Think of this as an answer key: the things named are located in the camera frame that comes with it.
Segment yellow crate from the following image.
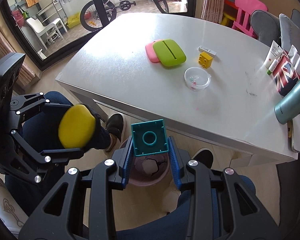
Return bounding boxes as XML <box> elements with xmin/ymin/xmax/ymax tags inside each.
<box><xmin>67</xmin><ymin>12</ymin><xmax>81</xmax><ymax>29</ymax></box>

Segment person's right leg jeans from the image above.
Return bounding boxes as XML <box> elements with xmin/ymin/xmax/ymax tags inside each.
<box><xmin>82</xmin><ymin>174</ymin><xmax>256</xmax><ymax>240</ymax></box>

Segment person's right black shoe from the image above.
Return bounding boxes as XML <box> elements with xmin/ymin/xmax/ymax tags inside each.
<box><xmin>192</xmin><ymin>148</ymin><xmax>214</xmax><ymax>168</ymax></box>

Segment red children's table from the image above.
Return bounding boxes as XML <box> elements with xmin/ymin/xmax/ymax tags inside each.
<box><xmin>223</xmin><ymin>0</ymin><xmax>238</xmax><ymax>21</ymax></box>

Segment white bicycle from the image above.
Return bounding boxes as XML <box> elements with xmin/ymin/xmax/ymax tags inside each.
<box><xmin>80</xmin><ymin>0</ymin><xmax>170</xmax><ymax>32</ymax></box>

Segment light grey pillow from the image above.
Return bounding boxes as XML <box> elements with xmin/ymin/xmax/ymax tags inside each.
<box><xmin>279</xmin><ymin>14</ymin><xmax>300</xmax><ymax>55</ymax></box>

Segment pink silicone case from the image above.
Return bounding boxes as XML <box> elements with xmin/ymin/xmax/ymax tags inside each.
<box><xmin>145</xmin><ymin>39</ymin><xmax>162</xmax><ymax>63</ymax></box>

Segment teal toy block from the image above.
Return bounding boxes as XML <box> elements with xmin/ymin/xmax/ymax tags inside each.
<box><xmin>131</xmin><ymin>119</ymin><xmax>169</xmax><ymax>157</ymax></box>

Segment beige hexagonal zip pouch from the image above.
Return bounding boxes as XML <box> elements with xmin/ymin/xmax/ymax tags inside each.
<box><xmin>135</xmin><ymin>157</ymin><xmax>163</xmax><ymax>177</ymax></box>

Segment person's left leg jeans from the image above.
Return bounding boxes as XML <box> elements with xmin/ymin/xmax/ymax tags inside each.
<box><xmin>5</xmin><ymin>90</ymin><xmax>113</xmax><ymax>215</ymax></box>

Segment person's leg jeans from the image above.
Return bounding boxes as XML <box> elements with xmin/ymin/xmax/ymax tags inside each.
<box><xmin>82</xmin><ymin>174</ymin><xmax>256</xmax><ymax>240</ymax></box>
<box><xmin>5</xmin><ymin>90</ymin><xmax>113</xmax><ymax>215</ymax></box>

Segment yellow children's stool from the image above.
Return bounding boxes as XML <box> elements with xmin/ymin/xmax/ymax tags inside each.
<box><xmin>221</xmin><ymin>11</ymin><xmax>236</xmax><ymax>28</ymax></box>

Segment teal thermos bottle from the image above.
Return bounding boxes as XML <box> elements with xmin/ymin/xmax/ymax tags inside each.
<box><xmin>274</xmin><ymin>80</ymin><xmax>300</xmax><ymax>125</ymax></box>

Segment small white rectangular box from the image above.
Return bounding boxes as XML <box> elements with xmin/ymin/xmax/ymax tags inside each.
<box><xmin>198</xmin><ymin>46</ymin><xmax>217</xmax><ymax>57</ymax></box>

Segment pink patterned curtain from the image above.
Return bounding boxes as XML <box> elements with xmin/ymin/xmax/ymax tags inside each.
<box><xmin>200</xmin><ymin>0</ymin><xmax>224</xmax><ymax>24</ymax></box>

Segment yellow toy block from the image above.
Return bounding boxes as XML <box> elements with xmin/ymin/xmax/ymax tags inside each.
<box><xmin>198</xmin><ymin>52</ymin><xmax>213</xmax><ymax>69</ymax></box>

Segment green silicone case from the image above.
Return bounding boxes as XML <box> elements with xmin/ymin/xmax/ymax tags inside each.
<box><xmin>153</xmin><ymin>39</ymin><xmax>186</xmax><ymax>67</ymax></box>

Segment pink children's chair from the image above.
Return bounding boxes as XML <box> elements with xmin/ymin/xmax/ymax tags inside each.
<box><xmin>232</xmin><ymin>0</ymin><xmax>268</xmax><ymax>38</ymax></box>

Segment white coffee table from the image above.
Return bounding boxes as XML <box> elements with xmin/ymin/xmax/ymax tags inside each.
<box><xmin>56</xmin><ymin>12</ymin><xmax>298</xmax><ymax>162</ymax></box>

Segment purple trash bin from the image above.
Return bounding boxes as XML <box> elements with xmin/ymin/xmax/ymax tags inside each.
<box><xmin>118</xmin><ymin>139</ymin><xmax>171</xmax><ymax>187</ymax></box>

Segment clear round container pink piece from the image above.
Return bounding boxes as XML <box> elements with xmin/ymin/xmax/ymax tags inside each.
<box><xmin>184</xmin><ymin>67</ymin><xmax>211</xmax><ymax>92</ymax></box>

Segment person's black shoe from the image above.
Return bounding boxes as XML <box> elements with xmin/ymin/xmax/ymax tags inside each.
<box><xmin>192</xmin><ymin>148</ymin><xmax>214</xmax><ymax>168</ymax></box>
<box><xmin>104</xmin><ymin>113</ymin><xmax>126</xmax><ymax>154</ymax></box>

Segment white cream tube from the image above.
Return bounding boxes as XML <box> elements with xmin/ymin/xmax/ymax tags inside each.
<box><xmin>263</xmin><ymin>40</ymin><xmax>283</xmax><ymax>69</ymax></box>

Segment grey sofa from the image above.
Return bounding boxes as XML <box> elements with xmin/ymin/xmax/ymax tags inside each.
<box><xmin>250</xmin><ymin>8</ymin><xmax>300</xmax><ymax>230</ymax></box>

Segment person's left black shoe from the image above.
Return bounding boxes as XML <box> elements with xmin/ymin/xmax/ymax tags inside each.
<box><xmin>104</xmin><ymin>113</ymin><xmax>126</xmax><ymax>154</ymax></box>

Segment union jack tissue box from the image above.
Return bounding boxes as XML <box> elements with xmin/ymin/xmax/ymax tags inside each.
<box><xmin>273</xmin><ymin>45</ymin><xmax>300</xmax><ymax>96</ymax></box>

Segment black sliding door frame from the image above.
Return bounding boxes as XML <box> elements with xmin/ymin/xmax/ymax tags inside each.
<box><xmin>0</xmin><ymin>0</ymin><xmax>196</xmax><ymax>70</ymax></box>

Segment small white green-capped bottle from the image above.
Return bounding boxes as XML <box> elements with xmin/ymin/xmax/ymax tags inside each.
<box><xmin>267</xmin><ymin>59</ymin><xmax>279</xmax><ymax>75</ymax></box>

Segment white plastic chair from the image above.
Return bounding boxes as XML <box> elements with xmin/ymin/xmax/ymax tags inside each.
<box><xmin>26</xmin><ymin>17</ymin><xmax>68</xmax><ymax>50</ymax></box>

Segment yellow round zip case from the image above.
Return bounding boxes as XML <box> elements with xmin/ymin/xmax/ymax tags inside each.
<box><xmin>58</xmin><ymin>104</ymin><xmax>96</xmax><ymax>148</ymax></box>

